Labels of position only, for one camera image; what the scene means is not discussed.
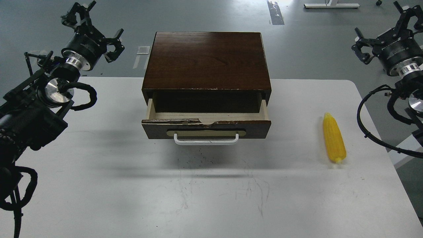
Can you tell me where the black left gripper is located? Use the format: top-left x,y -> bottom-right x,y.
61,1 -> 125,71

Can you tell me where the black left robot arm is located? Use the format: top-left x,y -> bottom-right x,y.
0,1 -> 125,238

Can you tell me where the wooden drawer with white handle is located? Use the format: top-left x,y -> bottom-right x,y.
141,99 -> 271,145

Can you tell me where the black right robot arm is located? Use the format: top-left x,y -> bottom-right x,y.
351,1 -> 423,158

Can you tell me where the yellow corn cob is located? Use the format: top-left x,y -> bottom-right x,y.
322,112 -> 347,164

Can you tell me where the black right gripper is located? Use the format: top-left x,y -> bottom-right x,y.
351,1 -> 423,77

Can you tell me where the white desk base bar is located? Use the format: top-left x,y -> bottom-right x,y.
304,0 -> 360,9

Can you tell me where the dark wooden drawer cabinet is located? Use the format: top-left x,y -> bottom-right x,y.
141,31 -> 272,101

